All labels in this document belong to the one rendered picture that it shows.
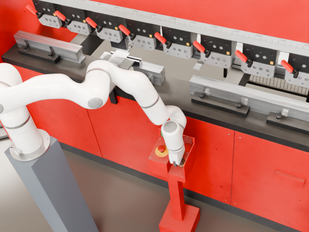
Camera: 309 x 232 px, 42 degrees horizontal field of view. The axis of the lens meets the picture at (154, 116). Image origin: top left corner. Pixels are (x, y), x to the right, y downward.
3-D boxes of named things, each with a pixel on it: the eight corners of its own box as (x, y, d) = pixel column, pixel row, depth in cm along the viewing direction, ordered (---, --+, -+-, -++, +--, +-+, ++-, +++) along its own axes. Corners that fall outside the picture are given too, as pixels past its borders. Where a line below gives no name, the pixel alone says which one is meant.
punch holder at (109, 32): (97, 37, 218) (91, 11, 206) (105, 29, 223) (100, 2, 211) (121, 43, 212) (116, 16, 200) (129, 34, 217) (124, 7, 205)
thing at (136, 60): (109, 58, 231) (108, 54, 229) (111, 55, 232) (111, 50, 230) (140, 66, 223) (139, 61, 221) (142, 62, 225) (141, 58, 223)
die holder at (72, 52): (18, 47, 264) (13, 35, 257) (24, 41, 268) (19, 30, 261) (80, 64, 245) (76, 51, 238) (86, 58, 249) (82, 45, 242)
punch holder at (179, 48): (163, 53, 203) (160, 26, 191) (171, 43, 208) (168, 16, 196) (191, 60, 197) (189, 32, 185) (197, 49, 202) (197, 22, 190)
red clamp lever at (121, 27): (118, 26, 198) (133, 39, 200) (123, 21, 201) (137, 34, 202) (117, 28, 200) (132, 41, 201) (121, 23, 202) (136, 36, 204)
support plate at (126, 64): (81, 85, 215) (80, 84, 214) (106, 55, 230) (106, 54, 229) (109, 93, 208) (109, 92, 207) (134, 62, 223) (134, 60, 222)
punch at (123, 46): (112, 49, 225) (109, 36, 218) (114, 48, 226) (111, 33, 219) (127, 54, 221) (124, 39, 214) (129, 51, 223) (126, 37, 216)
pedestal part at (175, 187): (173, 218, 252) (165, 168, 213) (176, 210, 256) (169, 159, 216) (182, 221, 250) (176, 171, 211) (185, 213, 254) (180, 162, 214)
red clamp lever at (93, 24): (85, 19, 206) (100, 31, 208) (89, 14, 208) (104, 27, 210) (84, 20, 207) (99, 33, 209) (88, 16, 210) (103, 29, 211)
